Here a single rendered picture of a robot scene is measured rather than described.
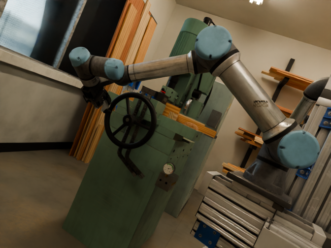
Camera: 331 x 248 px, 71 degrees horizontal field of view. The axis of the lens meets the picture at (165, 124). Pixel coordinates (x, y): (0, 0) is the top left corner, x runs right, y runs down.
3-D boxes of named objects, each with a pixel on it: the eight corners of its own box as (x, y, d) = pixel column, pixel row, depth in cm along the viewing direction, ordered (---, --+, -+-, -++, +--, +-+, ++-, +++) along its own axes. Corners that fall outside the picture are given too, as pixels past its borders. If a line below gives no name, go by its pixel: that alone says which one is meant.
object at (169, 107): (145, 107, 145) (150, 95, 144) (146, 107, 146) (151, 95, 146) (175, 120, 138) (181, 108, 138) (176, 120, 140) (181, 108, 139)
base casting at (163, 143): (106, 123, 142) (112, 109, 142) (143, 129, 197) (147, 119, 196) (169, 156, 128) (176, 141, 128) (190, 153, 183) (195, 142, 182)
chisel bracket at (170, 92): (156, 97, 146) (162, 84, 145) (164, 101, 159) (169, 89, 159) (167, 101, 144) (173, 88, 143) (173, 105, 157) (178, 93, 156)
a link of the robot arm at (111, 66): (129, 65, 94) (104, 61, 96) (118, 56, 83) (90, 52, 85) (125, 84, 94) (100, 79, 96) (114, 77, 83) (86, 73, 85)
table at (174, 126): (95, 96, 135) (99, 86, 135) (120, 105, 164) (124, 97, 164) (188, 140, 116) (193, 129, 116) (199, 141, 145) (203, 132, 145)
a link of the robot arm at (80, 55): (84, 61, 82) (62, 58, 84) (94, 82, 91) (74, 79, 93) (93, 46, 86) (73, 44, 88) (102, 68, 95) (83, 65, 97)
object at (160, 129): (115, 111, 141) (117, 105, 141) (130, 115, 161) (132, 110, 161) (172, 139, 129) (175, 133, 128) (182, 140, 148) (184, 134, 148)
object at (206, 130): (127, 98, 157) (130, 93, 156) (129, 99, 158) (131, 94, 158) (214, 138, 137) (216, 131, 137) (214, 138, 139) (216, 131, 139)
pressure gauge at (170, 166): (159, 174, 122) (165, 160, 122) (161, 173, 126) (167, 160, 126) (169, 180, 120) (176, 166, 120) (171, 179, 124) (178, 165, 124)
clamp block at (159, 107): (129, 106, 128) (136, 91, 127) (139, 109, 141) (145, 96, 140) (152, 116, 123) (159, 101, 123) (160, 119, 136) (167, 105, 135)
